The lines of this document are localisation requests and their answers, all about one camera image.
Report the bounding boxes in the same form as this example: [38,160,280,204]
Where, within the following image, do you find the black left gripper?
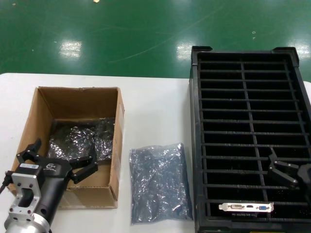
[16,138,99,223]

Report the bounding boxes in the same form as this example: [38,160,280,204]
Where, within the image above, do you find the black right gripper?
[268,147,311,192]

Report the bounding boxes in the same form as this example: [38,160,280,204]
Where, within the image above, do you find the dark antistatic bubble bag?
[47,117,116,162]

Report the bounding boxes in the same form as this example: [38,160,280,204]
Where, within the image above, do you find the brown cardboard box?
[6,86,126,210]

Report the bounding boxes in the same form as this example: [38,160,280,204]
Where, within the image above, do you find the black slotted plastic container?
[189,45,311,233]

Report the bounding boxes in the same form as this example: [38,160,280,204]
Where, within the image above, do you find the crumpled grey antistatic bag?
[128,142,194,225]

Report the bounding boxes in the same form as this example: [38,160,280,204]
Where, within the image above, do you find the graphics card with silver bracket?
[218,201,275,218]

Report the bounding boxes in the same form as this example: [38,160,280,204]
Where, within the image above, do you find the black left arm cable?
[0,170,12,194]

